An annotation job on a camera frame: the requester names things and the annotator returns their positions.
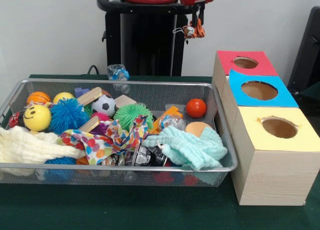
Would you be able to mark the orange striped tiger plush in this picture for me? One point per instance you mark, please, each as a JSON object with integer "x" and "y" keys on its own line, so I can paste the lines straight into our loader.
{"x": 194, "y": 31}

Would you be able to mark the crushed clear plastic bottle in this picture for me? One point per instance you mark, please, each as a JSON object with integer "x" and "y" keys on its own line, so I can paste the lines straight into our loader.
{"x": 119, "y": 74}

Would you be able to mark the mint green cloth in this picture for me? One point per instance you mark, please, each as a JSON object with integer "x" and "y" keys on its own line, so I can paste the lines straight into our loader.
{"x": 190, "y": 147}

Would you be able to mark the shallow clear mesh bin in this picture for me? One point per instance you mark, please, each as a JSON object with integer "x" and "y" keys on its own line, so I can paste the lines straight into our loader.
{"x": 220, "y": 140}

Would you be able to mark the wooden box with three holes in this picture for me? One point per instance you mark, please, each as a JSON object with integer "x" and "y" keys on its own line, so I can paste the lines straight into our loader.
{"x": 270, "y": 170}

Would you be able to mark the red ball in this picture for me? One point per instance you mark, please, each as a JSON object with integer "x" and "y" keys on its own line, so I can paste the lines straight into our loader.
{"x": 196, "y": 108}

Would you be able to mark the orange flat plastic toy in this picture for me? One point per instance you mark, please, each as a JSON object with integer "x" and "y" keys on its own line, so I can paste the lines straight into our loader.
{"x": 172, "y": 114}

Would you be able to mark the toy hamburger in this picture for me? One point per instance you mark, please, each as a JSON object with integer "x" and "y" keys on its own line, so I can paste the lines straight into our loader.
{"x": 196, "y": 128}

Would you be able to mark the black stand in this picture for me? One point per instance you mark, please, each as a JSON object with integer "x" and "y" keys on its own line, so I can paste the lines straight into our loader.
{"x": 307, "y": 55}

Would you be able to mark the green furry monster toy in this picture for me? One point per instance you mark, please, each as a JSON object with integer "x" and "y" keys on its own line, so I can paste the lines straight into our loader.
{"x": 132, "y": 115}

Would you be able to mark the colourful polka dot cloth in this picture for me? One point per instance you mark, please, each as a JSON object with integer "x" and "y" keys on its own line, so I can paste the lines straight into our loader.
{"x": 100, "y": 142}

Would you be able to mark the blue spiky ball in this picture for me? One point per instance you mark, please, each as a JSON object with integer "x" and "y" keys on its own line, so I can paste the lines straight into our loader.
{"x": 61, "y": 161}
{"x": 69, "y": 115}

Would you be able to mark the orange toy basketball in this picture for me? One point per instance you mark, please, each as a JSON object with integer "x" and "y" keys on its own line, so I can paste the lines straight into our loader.
{"x": 39, "y": 97}

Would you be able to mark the large yellow ball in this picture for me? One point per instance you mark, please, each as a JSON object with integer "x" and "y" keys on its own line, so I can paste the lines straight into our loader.
{"x": 37, "y": 118}

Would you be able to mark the dark green table cloth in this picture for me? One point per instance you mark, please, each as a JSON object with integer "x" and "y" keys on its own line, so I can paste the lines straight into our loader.
{"x": 125, "y": 210}

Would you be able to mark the cream yellow cloth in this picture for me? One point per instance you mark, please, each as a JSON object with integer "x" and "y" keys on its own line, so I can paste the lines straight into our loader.
{"x": 27, "y": 145}

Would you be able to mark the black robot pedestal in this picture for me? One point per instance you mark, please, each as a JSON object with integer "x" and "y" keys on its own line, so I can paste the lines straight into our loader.
{"x": 147, "y": 40}

